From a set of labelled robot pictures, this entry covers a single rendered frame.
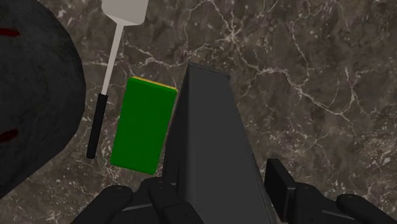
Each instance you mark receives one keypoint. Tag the green sponge with yellow underside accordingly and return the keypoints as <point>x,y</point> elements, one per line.
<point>141,127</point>

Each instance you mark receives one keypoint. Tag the black round object with red marks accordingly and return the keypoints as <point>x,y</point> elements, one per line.
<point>34,99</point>

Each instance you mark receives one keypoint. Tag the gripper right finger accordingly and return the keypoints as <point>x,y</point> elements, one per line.
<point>297,198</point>

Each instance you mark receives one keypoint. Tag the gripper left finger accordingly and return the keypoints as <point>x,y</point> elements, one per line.
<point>161,201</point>

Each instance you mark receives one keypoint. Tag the dark grey tall box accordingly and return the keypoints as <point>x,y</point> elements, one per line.
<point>211,139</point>

